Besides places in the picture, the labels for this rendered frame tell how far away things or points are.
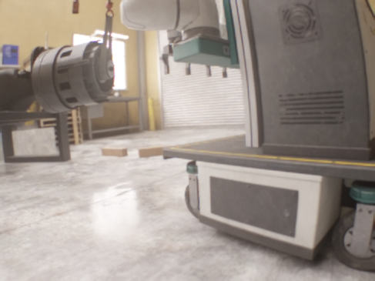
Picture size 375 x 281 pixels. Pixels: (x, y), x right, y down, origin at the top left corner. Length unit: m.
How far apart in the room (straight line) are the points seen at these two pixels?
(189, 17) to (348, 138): 0.68
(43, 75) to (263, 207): 1.72
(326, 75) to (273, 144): 0.26
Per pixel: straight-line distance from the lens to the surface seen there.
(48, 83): 1.92
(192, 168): 0.99
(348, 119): 0.64
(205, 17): 0.96
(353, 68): 0.64
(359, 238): 0.71
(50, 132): 4.54
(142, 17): 0.93
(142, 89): 8.63
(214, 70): 7.25
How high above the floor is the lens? 0.45
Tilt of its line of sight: 4 degrees down
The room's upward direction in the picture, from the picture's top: 4 degrees counter-clockwise
